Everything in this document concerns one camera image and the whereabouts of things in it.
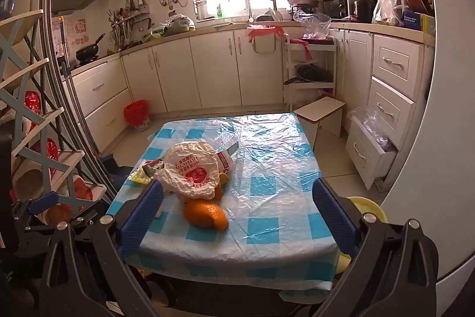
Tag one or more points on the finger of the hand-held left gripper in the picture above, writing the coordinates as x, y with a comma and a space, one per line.
42, 202

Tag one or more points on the red printed bag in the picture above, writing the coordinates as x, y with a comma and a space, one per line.
32, 103

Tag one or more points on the black pan with lid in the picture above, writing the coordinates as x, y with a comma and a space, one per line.
311, 73

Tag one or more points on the grey metal door frame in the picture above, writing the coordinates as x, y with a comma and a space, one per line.
55, 60

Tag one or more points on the black toaster oven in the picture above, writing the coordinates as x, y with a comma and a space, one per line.
334, 5

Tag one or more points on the red trash bin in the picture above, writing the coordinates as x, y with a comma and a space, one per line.
136, 112

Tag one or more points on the white drawer cabinet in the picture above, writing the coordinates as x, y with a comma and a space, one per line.
393, 79

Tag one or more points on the red patterned wall sticker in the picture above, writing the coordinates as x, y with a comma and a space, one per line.
76, 31

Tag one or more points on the wall rack with utensils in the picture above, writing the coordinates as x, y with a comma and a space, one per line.
124, 21

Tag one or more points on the blue checked plastic tablecloth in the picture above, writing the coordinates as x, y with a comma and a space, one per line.
278, 172

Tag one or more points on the black wok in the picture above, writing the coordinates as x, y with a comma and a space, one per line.
87, 51

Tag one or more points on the black pot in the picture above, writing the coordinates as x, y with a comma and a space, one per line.
363, 10

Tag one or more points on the white kitchen base cabinets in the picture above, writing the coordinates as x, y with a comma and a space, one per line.
211, 68

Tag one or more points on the blue box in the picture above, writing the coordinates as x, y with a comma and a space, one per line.
412, 20

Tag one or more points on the green vegetable bag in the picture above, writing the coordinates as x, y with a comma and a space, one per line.
178, 23

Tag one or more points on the chrome sink faucet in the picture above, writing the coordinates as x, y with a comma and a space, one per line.
248, 3

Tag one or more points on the white wooden stool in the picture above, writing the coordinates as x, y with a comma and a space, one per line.
323, 112

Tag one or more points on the white refrigerator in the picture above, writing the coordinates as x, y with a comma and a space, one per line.
445, 116

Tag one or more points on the green bottle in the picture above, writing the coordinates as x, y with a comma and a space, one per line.
219, 9

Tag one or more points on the crumpled clear plastic bag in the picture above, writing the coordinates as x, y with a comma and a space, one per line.
313, 23

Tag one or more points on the yellow snack packet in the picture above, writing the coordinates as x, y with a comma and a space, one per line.
139, 176

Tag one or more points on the large orange peel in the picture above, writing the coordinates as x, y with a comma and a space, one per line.
202, 215

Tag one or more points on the red hanging plastic bag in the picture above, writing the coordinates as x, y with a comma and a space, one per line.
265, 31

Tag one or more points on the clear bag in drawer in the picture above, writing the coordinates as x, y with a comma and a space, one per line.
371, 127

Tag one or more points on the clear bag with food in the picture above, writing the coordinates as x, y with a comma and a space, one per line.
386, 8

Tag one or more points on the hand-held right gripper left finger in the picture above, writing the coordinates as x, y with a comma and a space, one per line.
141, 218

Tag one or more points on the yellow plastic basin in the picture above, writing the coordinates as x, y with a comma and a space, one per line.
367, 207

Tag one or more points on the white trolley rack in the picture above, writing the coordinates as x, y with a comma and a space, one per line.
297, 86

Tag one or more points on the white red-printed plastic bag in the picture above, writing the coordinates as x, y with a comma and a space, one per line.
189, 168

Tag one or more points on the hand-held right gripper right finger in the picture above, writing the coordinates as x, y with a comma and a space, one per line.
334, 216

